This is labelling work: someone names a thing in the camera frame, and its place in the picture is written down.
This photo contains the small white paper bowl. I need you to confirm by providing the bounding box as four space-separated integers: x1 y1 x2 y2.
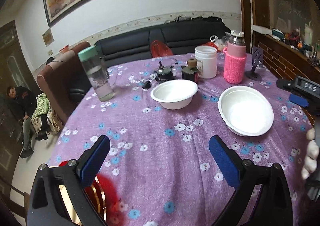
150 80 198 110

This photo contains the black charger plug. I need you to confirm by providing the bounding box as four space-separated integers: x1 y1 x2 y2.
142 80 152 90

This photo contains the black gear device left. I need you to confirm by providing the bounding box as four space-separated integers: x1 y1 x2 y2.
155 61 174 83

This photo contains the seated person in black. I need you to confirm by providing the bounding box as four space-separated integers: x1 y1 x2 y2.
7 86 36 159

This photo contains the wooden glass-door cabinet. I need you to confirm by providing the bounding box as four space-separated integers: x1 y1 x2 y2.
1 21 39 182

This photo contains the clear green-lidded water bottle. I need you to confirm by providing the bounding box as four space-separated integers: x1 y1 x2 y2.
78 46 114 102

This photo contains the small wall plaque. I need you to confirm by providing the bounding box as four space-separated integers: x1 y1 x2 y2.
42 28 54 47

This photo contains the white plastic jar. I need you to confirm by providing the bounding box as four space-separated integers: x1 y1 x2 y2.
195 45 217 79

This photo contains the red plastic bag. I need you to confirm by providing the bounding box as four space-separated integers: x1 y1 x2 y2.
150 40 174 58

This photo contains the black phone stand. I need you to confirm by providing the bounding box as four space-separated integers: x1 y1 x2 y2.
245 46 263 81

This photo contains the brown armchair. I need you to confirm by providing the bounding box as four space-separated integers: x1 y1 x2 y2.
36 41 92 124

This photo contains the pink knit-sleeved thermos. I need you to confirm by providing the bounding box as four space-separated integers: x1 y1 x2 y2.
223 30 247 84

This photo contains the purple floral tablecloth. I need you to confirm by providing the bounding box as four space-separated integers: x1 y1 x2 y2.
49 54 311 225

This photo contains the black leather sofa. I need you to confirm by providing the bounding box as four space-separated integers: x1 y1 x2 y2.
68 16 232 102

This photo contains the brick-pattern side counter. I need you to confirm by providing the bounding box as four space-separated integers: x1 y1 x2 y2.
253 31 319 83

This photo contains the small red gold-rimmed plate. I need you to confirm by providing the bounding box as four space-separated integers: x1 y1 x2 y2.
57 181 107 226

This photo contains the white gloved right hand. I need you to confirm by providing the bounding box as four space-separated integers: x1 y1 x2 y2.
301 128 319 180

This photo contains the black gear device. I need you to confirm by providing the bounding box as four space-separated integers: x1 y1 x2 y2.
181 58 199 83
155 61 174 83

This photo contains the large red scalloped plate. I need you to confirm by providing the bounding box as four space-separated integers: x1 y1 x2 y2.
57 160 126 226

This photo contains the large white paper bowl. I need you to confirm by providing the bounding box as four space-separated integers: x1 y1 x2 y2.
218 86 274 137

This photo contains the black gear device right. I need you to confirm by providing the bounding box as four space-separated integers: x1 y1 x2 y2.
181 58 199 83

